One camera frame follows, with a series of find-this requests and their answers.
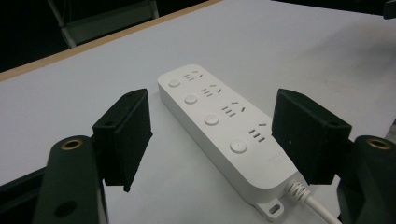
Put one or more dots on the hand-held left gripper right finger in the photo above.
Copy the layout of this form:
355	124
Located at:
327	146

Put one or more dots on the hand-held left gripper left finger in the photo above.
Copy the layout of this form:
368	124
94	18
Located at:
93	155

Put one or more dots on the white power strip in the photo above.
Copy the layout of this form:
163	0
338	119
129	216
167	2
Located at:
224	130

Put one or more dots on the grey metal stand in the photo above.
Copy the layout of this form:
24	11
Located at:
106	18

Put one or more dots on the dark object at table edge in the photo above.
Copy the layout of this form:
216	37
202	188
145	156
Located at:
389	8

